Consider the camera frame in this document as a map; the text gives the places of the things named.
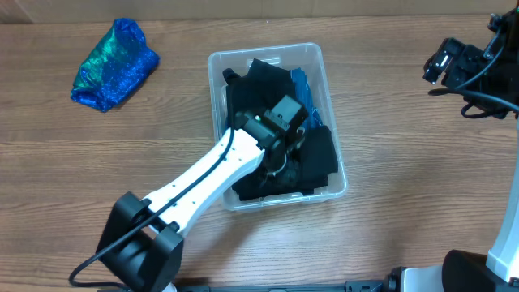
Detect square black garment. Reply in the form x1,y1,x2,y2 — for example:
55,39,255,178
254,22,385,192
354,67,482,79
232,162,301,201

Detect long black garment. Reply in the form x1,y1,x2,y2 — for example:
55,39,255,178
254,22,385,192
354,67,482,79
296,126,338,195

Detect blue denim jeans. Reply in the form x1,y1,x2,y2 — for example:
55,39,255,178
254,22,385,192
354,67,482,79
225,67,324,131

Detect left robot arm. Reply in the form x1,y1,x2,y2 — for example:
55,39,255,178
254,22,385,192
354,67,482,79
97,96,308,291

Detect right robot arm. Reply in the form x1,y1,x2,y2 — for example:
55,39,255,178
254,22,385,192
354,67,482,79
380,9,518,291

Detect clear plastic storage container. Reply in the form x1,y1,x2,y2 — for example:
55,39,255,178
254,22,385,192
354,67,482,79
208,42,349,212

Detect shiny blue green garment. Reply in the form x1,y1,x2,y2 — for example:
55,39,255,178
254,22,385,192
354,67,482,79
71,18,160,112

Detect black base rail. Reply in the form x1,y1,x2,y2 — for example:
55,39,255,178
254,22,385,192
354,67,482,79
176,280,384,292

